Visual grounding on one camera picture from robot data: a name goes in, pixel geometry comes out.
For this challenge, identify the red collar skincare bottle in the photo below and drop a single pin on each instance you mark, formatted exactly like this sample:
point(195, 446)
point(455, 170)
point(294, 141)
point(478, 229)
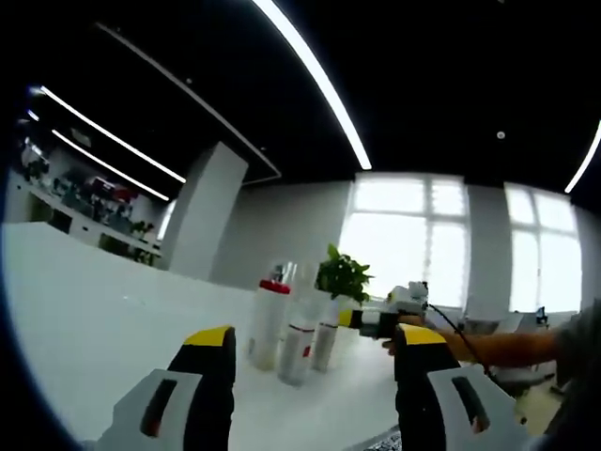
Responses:
point(267, 329)

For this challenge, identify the white office desk row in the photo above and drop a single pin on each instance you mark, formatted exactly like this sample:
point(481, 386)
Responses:
point(70, 221)

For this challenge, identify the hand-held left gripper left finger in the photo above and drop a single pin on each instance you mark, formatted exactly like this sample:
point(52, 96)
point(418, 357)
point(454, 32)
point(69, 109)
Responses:
point(206, 385)

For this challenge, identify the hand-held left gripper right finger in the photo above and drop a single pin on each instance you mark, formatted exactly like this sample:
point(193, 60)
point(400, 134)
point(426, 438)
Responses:
point(422, 385)

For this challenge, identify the potted green plant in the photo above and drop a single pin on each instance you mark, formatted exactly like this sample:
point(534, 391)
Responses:
point(343, 277)

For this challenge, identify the white skincare pump bottle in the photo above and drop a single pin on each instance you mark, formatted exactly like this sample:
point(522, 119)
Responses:
point(293, 357)

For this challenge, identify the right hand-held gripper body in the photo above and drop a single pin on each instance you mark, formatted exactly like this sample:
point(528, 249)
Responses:
point(406, 298)

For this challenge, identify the person's right hand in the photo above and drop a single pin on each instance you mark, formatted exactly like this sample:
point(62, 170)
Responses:
point(413, 319)

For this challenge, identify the bright window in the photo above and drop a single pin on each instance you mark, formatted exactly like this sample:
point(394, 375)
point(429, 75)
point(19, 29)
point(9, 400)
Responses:
point(544, 263)
point(404, 225)

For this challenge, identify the white square pillar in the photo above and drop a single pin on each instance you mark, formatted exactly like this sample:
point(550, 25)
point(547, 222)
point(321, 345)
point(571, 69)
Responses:
point(206, 211)

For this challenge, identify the long ceiling light strip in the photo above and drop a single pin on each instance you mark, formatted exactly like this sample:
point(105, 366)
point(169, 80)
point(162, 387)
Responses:
point(328, 94)

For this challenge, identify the clear cap white skincare tube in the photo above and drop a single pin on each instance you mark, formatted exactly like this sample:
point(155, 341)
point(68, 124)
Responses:
point(325, 347)

